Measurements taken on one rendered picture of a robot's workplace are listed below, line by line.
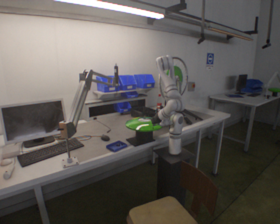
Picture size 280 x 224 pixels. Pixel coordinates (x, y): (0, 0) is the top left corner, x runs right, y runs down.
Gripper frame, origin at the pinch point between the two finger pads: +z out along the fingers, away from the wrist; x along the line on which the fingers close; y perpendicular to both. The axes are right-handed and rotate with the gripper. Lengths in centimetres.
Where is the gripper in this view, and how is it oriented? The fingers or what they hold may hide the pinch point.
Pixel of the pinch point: (152, 126)
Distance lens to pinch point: 132.3
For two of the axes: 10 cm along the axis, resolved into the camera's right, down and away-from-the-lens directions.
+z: -3.4, 3.6, 8.7
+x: -9.1, 1.1, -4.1
